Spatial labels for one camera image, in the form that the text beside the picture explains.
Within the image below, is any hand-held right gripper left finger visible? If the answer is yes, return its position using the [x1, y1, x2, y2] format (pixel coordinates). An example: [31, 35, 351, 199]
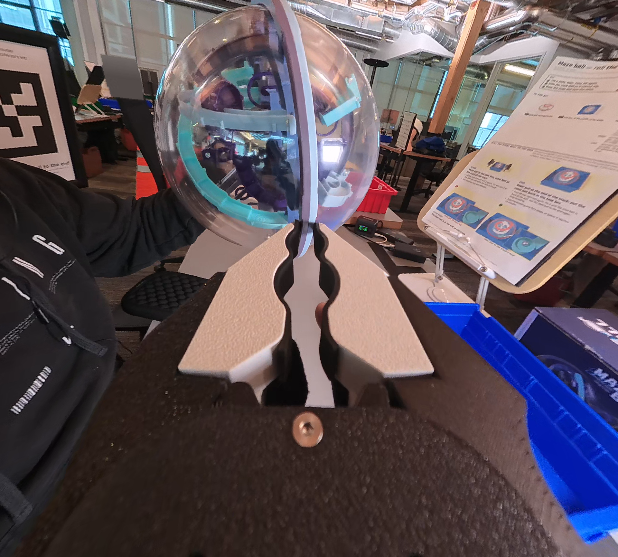
[179, 225, 295, 405]

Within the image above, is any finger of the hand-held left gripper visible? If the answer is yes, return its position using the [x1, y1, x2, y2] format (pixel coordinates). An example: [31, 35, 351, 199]
[177, 229, 244, 279]
[100, 53, 173, 193]

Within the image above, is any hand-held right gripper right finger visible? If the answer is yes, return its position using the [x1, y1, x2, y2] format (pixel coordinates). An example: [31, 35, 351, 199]
[311, 225, 434, 403]

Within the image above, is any clear plastic maze ball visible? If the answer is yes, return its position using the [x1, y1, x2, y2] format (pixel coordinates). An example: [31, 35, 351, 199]
[155, 0, 380, 253]

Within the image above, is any person's left forearm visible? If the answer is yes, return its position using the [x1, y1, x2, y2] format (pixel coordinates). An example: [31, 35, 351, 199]
[53, 183, 205, 279]

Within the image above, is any black mesh pad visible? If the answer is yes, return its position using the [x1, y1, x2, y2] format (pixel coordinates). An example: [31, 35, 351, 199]
[121, 269, 210, 322]

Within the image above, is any orange traffic cone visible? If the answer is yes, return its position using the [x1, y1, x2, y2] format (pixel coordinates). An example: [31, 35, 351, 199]
[135, 150, 165, 200]

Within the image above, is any black power adapter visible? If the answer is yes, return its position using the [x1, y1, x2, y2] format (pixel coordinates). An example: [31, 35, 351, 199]
[385, 240, 427, 265]

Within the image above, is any white stand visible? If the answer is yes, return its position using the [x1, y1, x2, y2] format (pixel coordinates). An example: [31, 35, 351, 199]
[398, 237, 494, 306]

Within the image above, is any black white marker sign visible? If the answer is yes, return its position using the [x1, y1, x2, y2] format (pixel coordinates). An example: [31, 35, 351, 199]
[0, 24, 87, 188]

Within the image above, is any red plastic bin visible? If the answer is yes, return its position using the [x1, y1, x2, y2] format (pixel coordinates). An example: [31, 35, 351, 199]
[356, 176, 399, 216]

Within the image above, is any black printed hoodie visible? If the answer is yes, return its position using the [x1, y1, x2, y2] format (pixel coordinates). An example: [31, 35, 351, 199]
[0, 157, 118, 531]

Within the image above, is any blue plastic bin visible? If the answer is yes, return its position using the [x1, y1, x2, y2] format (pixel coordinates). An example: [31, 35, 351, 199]
[425, 301, 618, 542]

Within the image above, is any dark blue box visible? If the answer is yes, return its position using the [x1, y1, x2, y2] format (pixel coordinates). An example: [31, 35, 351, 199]
[514, 306, 618, 428]

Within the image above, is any light wooden board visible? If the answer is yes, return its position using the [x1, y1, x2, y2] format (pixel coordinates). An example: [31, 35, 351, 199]
[417, 57, 618, 289]

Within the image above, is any black floor lamp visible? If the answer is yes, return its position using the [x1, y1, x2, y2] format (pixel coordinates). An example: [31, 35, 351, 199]
[364, 57, 390, 90]

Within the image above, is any wooden support post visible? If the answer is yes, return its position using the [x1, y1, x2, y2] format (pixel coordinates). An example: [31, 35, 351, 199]
[427, 0, 492, 137]

